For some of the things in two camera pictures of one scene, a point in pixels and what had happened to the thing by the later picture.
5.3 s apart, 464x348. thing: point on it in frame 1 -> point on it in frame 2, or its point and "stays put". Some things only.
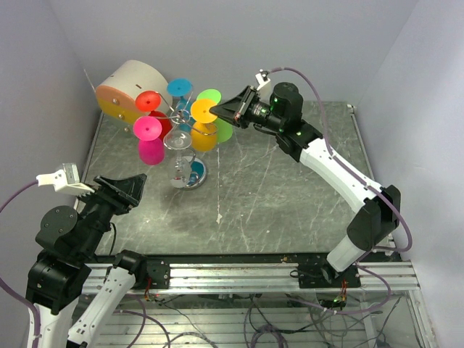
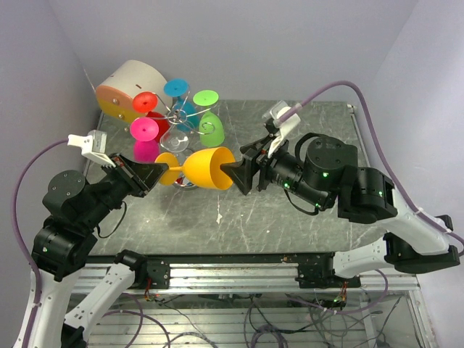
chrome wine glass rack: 198,166 -> 180,115
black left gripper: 121,193 -> 140,177
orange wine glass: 204,133 -> 201,168
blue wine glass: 181,88 stays put
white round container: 117,94 stays put
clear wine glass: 179,168 stays put
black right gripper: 235,111 -> 243,170
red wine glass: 150,101 stays put
